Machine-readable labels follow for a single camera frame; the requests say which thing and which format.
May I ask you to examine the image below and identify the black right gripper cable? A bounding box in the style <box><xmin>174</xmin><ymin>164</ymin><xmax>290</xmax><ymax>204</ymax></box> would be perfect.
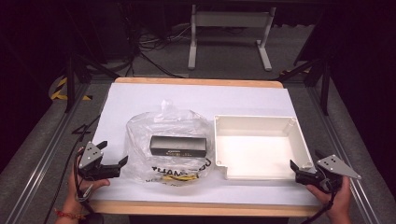
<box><xmin>300</xmin><ymin>186</ymin><xmax>340</xmax><ymax>224</ymax></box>

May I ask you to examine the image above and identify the red bead bracelet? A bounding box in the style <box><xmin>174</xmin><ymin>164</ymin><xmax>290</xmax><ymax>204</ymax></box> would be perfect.
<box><xmin>53</xmin><ymin>207</ymin><xmax>84</xmax><ymax>221</ymax></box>

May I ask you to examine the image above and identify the bundle of floor cables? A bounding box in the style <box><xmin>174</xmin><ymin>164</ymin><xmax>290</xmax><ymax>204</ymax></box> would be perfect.
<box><xmin>118</xmin><ymin>8</ymin><xmax>194</xmax><ymax>79</ymax></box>

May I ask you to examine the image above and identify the black tripod stand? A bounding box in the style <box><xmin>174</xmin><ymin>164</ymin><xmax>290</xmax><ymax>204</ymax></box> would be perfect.
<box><xmin>276</xmin><ymin>55</ymin><xmax>332</xmax><ymax>117</ymax></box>
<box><xmin>64</xmin><ymin>52</ymin><xmax>121</xmax><ymax>114</ymax></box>

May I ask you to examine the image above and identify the person's right hand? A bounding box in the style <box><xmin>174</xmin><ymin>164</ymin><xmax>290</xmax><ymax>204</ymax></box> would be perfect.
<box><xmin>305</xmin><ymin>176</ymin><xmax>353</xmax><ymax>221</ymax></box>

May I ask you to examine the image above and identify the black rectangular box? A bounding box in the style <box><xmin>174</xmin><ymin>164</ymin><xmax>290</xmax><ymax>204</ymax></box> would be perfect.
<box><xmin>149</xmin><ymin>134</ymin><xmax>208</xmax><ymax>159</ymax></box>

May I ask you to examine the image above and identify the white plastic box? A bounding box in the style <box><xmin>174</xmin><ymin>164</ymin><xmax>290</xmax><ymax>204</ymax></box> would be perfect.
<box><xmin>213</xmin><ymin>114</ymin><xmax>315</xmax><ymax>182</ymax></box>

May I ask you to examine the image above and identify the black tape floor mark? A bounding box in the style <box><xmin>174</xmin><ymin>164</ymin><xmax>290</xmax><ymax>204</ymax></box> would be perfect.
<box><xmin>71</xmin><ymin>123</ymin><xmax>96</xmax><ymax>136</ymax></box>

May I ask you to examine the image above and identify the clear plastic bag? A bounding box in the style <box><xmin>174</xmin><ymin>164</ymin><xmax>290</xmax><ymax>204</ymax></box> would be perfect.
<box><xmin>124</xmin><ymin>99</ymin><xmax>217</xmax><ymax>189</ymax></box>

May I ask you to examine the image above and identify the yellow black hazard tape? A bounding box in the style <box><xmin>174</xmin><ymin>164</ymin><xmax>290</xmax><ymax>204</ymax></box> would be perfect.
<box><xmin>49</xmin><ymin>76</ymin><xmax>93</xmax><ymax>102</ymax></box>

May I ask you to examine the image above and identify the wooden table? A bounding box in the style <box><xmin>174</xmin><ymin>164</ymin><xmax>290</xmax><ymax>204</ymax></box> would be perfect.
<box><xmin>89</xmin><ymin>77</ymin><xmax>322</xmax><ymax>218</ymax></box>

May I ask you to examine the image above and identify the white metal table frame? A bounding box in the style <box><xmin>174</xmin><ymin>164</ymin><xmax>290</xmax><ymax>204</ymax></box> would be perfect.
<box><xmin>187</xmin><ymin>4</ymin><xmax>277</xmax><ymax>73</ymax></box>

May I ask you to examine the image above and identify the aluminium floor rail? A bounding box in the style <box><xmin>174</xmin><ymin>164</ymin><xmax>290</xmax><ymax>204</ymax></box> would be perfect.
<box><xmin>306</xmin><ymin>82</ymin><xmax>386</xmax><ymax>224</ymax></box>
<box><xmin>5</xmin><ymin>82</ymin><xmax>92</xmax><ymax>224</ymax></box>

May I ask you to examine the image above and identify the person's left hand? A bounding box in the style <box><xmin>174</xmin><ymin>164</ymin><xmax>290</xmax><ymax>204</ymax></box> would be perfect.
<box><xmin>64</xmin><ymin>147</ymin><xmax>112</xmax><ymax>214</ymax></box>

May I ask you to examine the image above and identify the yellow item in bag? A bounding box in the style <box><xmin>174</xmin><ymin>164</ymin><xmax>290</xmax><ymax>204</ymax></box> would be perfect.
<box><xmin>163</xmin><ymin>174</ymin><xmax>199</xmax><ymax>182</ymax></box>

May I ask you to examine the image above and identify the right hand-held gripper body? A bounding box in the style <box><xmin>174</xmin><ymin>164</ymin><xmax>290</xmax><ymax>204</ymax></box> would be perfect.
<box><xmin>294</xmin><ymin>154</ymin><xmax>362</xmax><ymax>194</ymax></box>

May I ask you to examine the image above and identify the white paper sheet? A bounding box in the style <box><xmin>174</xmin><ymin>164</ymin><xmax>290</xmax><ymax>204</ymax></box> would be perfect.
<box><xmin>91</xmin><ymin>82</ymin><xmax>321</xmax><ymax>207</ymax></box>

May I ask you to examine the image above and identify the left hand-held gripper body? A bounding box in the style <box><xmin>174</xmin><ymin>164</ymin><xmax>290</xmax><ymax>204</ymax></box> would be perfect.
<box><xmin>78</xmin><ymin>141</ymin><xmax>121</xmax><ymax>182</ymax></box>

